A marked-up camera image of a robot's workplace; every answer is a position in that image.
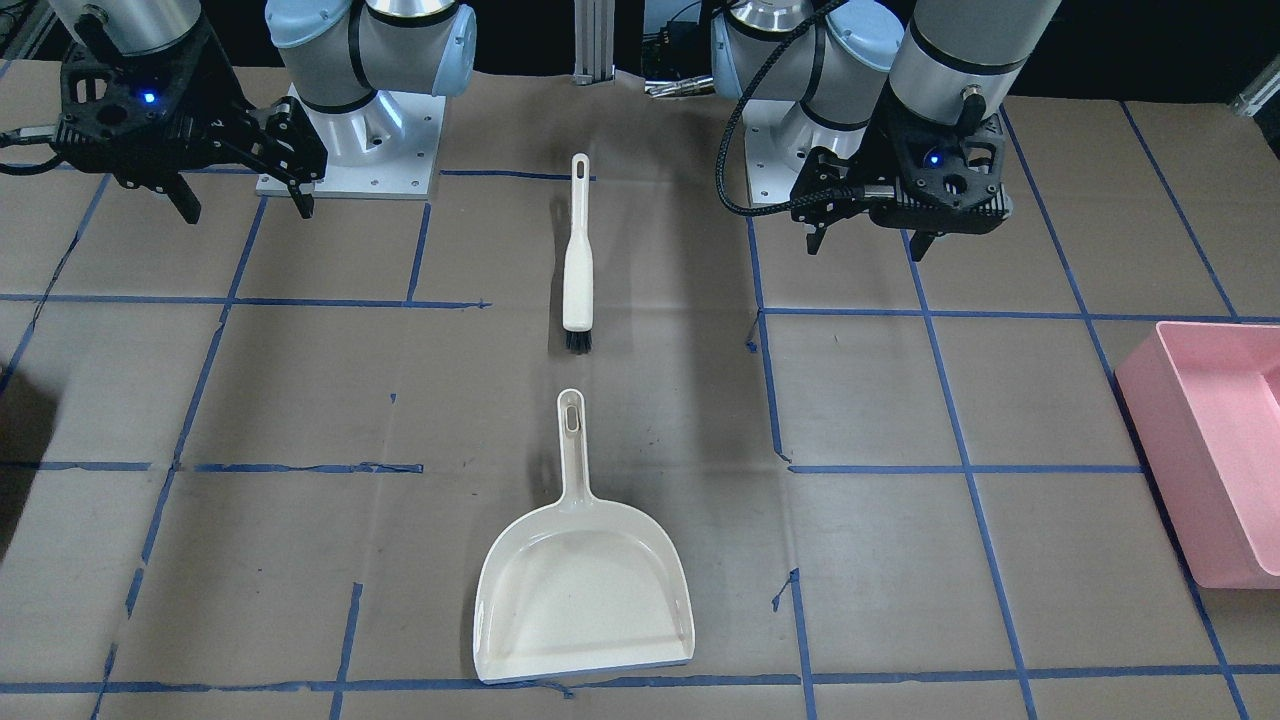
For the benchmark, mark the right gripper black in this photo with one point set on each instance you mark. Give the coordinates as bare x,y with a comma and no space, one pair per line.
222,108

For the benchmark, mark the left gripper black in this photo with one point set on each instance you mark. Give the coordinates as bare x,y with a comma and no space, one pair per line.
868,152

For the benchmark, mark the beige hand brush black bristles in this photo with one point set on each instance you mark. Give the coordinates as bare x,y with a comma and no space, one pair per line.
578,277

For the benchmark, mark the beige plastic dustpan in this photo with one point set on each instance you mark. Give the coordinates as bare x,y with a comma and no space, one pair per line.
582,585

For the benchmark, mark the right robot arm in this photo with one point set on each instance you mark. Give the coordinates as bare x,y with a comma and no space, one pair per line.
333,56

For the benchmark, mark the pink plastic bin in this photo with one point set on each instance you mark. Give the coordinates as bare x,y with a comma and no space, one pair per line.
1203,398

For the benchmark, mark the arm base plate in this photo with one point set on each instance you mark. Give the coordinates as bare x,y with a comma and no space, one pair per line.
778,136
386,150

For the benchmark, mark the aluminium frame post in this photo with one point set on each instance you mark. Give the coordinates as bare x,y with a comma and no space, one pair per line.
593,29

